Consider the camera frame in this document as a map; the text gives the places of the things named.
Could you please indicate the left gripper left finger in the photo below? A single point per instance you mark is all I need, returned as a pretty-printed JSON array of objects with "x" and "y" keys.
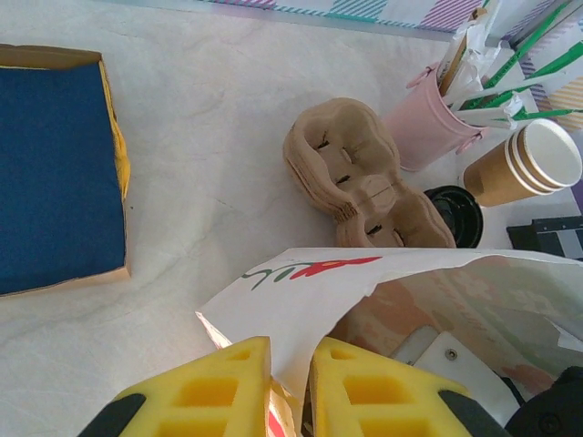
[{"x": 205, "y": 396}]

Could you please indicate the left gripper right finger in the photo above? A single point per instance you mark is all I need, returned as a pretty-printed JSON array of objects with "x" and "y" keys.
[{"x": 378, "y": 400}]

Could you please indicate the white flower print paper bag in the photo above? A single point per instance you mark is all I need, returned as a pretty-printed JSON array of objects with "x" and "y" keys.
[{"x": 296, "y": 305}]

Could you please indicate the black white chessboard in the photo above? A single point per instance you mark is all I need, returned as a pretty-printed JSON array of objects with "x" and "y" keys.
[{"x": 546, "y": 236}]

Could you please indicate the stack of black cup lids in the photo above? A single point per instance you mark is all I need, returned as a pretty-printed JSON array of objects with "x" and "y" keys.
[{"x": 460, "y": 214}]

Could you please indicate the stack of brown paper cups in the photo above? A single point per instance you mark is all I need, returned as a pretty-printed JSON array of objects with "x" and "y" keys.
[{"x": 501, "y": 177}]

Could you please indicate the yellow napkin stack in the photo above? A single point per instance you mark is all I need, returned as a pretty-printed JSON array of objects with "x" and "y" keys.
[{"x": 120, "y": 159}]

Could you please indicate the stack of pulp cup carriers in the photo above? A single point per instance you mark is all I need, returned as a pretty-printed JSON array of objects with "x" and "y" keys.
[{"x": 346, "y": 150}]

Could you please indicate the blue napkin stack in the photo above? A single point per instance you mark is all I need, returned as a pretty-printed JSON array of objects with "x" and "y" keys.
[{"x": 54, "y": 182}]

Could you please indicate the pink metal bucket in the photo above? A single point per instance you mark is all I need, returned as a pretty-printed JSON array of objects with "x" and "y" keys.
[{"x": 419, "y": 123}]

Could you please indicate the green white wrapped straw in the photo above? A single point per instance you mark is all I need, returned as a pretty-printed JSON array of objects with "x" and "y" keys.
[
  {"x": 546, "y": 114},
  {"x": 555, "y": 64},
  {"x": 524, "y": 44}
]

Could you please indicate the brown paper wrapped stirrer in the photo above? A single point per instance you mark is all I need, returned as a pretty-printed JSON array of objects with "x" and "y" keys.
[{"x": 460, "y": 50}]

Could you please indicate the blue tray wooden frame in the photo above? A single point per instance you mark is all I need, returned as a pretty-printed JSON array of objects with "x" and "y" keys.
[{"x": 54, "y": 54}]

